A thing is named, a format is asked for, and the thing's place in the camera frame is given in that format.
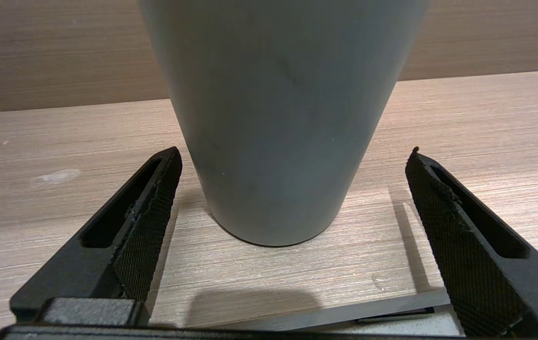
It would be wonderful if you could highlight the grey plastic cup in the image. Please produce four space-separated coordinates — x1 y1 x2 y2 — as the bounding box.
138 0 430 247

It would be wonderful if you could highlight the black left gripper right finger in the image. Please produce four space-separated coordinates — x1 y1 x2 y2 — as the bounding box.
405 146 538 338

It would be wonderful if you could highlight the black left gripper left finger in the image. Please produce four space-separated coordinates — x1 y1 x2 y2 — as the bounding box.
9 146 183 310

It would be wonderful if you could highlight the wooden wall shelf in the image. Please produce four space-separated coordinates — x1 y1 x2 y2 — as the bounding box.
0 68 538 340

